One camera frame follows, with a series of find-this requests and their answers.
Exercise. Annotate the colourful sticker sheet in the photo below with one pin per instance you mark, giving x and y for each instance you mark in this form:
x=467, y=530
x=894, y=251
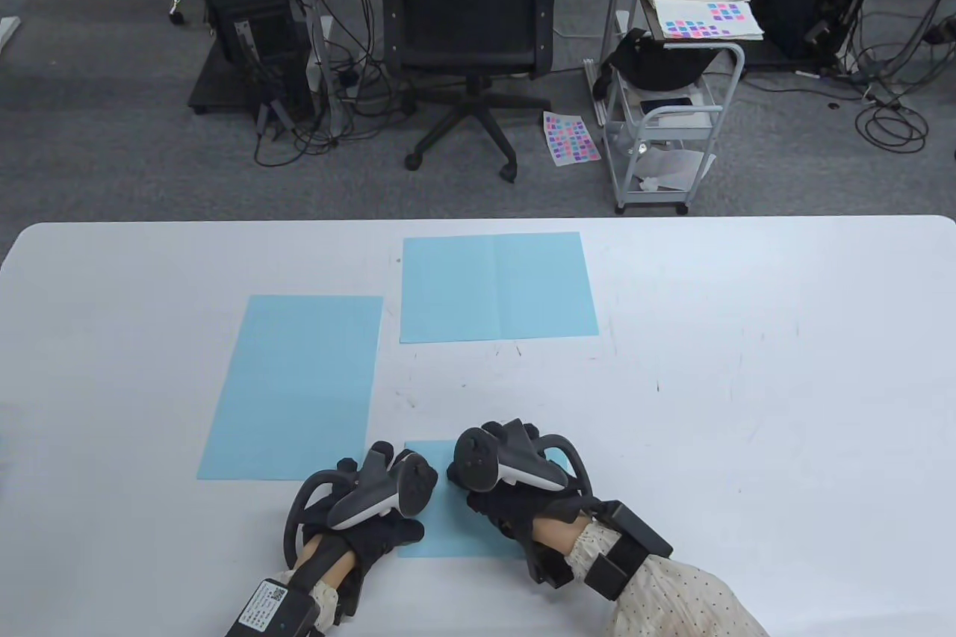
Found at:
x=571, y=137
x=702, y=25

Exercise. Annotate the white loose papers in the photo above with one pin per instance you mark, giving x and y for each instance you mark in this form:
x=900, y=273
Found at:
x=672, y=166

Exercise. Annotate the person's right forearm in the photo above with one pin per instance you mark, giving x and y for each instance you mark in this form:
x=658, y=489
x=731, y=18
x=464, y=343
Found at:
x=672, y=600

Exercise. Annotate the person's left hand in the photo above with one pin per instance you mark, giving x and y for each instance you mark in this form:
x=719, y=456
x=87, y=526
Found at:
x=388, y=536

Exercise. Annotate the white desk foot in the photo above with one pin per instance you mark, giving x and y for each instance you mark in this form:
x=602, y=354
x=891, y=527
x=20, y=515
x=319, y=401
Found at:
x=7, y=32

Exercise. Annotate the left black white controller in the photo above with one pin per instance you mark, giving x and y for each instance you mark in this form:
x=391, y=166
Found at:
x=414, y=484

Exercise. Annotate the person's left forearm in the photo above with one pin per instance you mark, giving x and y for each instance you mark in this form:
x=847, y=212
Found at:
x=332, y=555

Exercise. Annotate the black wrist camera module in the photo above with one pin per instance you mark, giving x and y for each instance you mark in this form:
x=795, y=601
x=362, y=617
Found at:
x=627, y=547
x=265, y=607

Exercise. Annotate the black platform base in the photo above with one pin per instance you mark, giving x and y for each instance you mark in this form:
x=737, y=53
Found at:
x=213, y=88

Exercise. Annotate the white metal cart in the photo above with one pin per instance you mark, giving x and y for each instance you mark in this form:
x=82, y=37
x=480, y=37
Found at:
x=650, y=200

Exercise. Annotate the black white controller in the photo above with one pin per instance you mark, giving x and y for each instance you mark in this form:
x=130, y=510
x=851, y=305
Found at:
x=414, y=484
x=474, y=454

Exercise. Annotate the right black wrist camera module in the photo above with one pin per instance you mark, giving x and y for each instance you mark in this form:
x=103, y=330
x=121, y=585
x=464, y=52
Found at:
x=627, y=547

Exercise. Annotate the left black wrist camera module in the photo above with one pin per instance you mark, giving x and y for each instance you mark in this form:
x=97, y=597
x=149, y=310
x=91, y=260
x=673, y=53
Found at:
x=265, y=607

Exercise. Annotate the right black white controller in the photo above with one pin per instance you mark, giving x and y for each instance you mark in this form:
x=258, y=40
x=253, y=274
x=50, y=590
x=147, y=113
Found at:
x=474, y=454

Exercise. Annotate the light blue paper sheet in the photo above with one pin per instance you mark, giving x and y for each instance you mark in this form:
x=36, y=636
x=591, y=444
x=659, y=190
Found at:
x=493, y=286
x=448, y=532
x=291, y=368

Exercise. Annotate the person's right hand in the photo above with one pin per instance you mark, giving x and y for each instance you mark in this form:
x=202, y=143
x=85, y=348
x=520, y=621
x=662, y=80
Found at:
x=508, y=517

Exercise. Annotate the dark phone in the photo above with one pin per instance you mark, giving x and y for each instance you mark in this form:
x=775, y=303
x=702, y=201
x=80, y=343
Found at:
x=665, y=104

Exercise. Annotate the black bag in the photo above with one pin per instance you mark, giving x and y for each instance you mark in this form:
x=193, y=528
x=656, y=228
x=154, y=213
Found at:
x=657, y=66

